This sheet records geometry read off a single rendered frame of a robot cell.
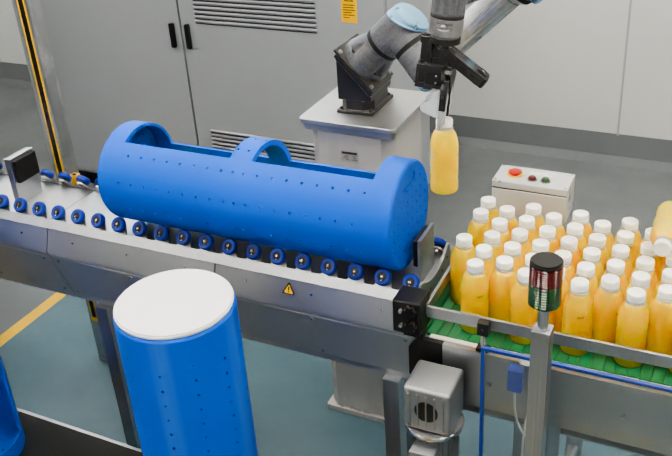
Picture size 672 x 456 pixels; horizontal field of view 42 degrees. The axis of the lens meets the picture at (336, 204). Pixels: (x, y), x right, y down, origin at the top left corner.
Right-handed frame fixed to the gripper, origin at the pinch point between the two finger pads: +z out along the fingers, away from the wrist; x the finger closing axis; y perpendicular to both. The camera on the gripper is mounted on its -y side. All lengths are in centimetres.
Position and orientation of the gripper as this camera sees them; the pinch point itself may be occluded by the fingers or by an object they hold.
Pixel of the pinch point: (444, 121)
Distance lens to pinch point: 203.0
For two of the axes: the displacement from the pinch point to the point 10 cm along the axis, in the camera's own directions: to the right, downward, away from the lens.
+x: -2.9, 4.2, -8.6
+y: -9.5, -1.8, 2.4
